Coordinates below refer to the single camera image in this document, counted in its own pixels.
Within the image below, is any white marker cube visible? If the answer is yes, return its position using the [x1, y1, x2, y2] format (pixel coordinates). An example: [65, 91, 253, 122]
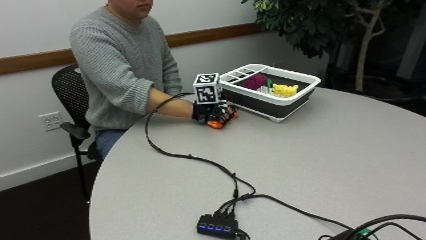
[192, 72, 223, 105]

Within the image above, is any black glove cable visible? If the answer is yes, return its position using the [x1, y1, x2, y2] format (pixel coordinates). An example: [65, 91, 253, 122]
[144, 92, 257, 201]

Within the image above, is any magenta toy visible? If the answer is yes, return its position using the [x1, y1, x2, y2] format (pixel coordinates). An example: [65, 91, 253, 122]
[240, 73, 269, 91]

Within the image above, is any black usb hub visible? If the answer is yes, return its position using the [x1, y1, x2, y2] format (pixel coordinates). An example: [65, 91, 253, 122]
[196, 213, 240, 240]

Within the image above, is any potted indoor tree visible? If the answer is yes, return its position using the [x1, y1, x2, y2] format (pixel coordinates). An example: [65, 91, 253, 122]
[241, 0, 426, 101]

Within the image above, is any black office chair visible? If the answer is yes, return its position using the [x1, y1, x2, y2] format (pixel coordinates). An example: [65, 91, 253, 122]
[51, 63, 104, 204]

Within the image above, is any wooden wall rail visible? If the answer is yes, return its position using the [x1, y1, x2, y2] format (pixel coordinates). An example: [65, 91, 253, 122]
[0, 22, 264, 76]

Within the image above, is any black cable bundle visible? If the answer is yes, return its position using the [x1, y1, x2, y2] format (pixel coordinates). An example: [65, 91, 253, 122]
[317, 213, 426, 240]

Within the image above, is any orange toy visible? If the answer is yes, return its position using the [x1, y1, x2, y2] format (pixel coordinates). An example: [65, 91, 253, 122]
[207, 111, 240, 130]

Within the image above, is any white wall outlet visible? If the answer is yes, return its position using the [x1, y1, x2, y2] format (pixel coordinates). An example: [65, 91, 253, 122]
[38, 111, 64, 132]

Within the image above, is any the person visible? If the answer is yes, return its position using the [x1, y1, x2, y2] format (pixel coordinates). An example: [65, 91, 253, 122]
[69, 0, 184, 160]

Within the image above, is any white and black bin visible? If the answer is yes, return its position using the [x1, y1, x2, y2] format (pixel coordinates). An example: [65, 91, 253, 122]
[219, 63, 322, 124]

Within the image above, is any yellow toy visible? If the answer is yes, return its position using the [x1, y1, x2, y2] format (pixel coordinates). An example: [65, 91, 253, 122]
[272, 83, 300, 99]

